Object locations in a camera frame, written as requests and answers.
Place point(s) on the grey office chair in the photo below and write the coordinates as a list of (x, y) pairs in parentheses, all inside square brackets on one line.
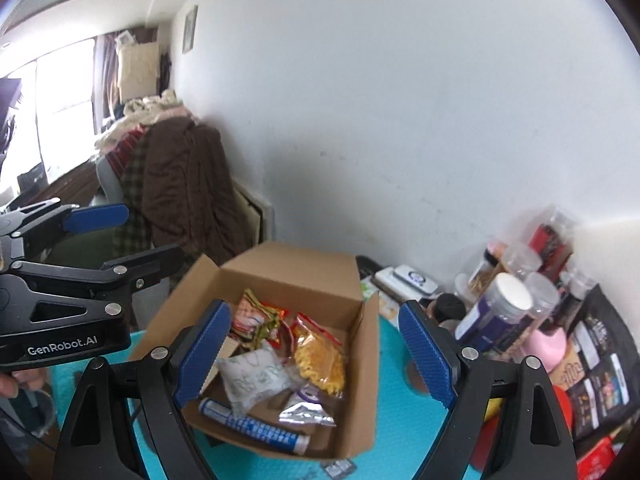
[(109, 181)]

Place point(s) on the clear jar with nuts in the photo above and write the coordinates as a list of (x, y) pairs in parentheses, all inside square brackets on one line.
[(485, 270)]

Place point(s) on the silver purple snack packet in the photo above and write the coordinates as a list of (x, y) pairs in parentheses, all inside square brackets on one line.
[(304, 407)]

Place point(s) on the pink lidded jar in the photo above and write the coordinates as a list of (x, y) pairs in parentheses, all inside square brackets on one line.
[(549, 348)]

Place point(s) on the cereal snack bag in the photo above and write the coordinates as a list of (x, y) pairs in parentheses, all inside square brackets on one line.
[(255, 322)]

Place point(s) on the large red snack bag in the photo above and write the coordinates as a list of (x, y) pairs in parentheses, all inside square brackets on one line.
[(281, 338)]

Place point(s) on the small tan cardboard box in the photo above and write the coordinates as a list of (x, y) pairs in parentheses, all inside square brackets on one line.
[(227, 349)]

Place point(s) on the brown jacket on chair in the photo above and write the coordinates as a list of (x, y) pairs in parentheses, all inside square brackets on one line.
[(188, 197)]

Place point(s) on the white router device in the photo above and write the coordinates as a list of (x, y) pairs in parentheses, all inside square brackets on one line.
[(406, 283)]

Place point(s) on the waffle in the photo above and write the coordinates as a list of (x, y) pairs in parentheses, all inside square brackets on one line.
[(319, 356)]

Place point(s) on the clear jar red label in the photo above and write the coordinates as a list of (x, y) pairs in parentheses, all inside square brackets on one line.
[(553, 242)]

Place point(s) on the dark blue label jar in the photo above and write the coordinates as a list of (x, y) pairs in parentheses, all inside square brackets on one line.
[(498, 310)]

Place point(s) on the blue white tablet tube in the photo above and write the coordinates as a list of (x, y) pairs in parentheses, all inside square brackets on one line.
[(283, 440)]

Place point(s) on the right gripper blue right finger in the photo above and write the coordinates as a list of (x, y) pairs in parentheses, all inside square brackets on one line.
[(434, 351)]

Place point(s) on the green plaid shirt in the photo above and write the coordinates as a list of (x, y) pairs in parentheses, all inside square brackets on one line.
[(128, 161)]

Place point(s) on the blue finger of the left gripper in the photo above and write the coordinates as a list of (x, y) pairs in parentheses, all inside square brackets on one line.
[(144, 269), (95, 218)]

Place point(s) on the teal bubble table mat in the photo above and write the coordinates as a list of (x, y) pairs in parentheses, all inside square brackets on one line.
[(406, 426)]

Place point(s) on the white patterned bread bag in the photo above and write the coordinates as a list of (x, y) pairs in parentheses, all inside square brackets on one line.
[(255, 376)]

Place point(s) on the person's left hand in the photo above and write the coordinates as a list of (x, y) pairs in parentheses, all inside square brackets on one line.
[(30, 380)]

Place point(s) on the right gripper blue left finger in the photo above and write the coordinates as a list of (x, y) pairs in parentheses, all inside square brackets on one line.
[(196, 351)]

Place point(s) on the black lidded spice jar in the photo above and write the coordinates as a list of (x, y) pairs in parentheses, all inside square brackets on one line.
[(448, 307)]

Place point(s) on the black coffee pouch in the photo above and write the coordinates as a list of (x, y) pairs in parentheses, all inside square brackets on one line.
[(608, 393)]

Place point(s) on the yellow green lemon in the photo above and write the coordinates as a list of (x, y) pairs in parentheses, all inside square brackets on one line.
[(493, 409)]

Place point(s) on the framed wall picture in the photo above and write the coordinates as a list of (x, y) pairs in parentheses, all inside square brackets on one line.
[(189, 30)]

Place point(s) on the pile of laundry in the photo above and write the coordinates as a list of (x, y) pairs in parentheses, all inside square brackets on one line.
[(142, 112)]

